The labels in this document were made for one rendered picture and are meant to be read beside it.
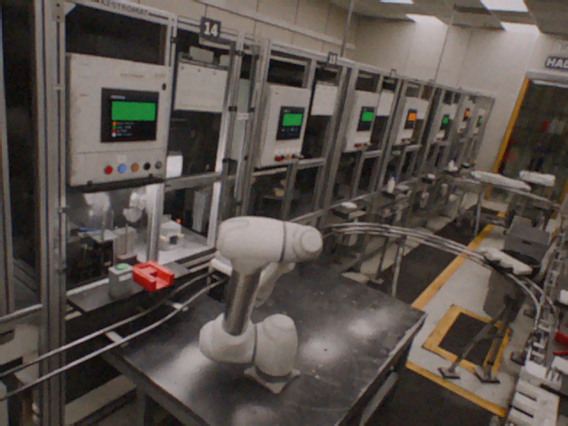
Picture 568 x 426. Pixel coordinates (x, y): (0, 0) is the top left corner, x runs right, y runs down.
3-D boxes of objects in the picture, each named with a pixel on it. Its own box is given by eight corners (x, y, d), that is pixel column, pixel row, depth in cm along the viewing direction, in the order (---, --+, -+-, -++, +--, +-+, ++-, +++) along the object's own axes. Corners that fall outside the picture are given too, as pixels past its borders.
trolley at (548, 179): (540, 237, 706) (562, 180, 674) (501, 226, 728) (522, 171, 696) (536, 224, 779) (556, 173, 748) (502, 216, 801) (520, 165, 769)
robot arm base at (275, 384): (306, 370, 188) (308, 360, 186) (277, 397, 170) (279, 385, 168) (273, 351, 197) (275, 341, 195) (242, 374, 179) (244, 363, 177)
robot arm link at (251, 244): (250, 371, 174) (195, 368, 170) (250, 335, 186) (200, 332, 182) (289, 247, 123) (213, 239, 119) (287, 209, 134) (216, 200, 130)
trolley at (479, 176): (453, 231, 655) (473, 170, 623) (451, 221, 706) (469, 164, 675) (515, 246, 635) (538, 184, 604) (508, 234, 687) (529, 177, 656)
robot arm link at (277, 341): (295, 377, 174) (305, 332, 167) (251, 375, 170) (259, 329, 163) (290, 352, 189) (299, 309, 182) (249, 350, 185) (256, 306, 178)
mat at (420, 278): (399, 334, 354) (400, 333, 354) (338, 304, 384) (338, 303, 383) (506, 213, 826) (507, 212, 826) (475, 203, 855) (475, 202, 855)
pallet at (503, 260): (474, 257, 327) (477, 246, 323) (486, 257, 333) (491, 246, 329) (514, 281, 296) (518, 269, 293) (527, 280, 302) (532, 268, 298)
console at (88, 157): (75, 188, 155) (75, 54, 140) (34, 168, 169) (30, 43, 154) (167, 177, 189) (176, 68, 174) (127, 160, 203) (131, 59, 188)
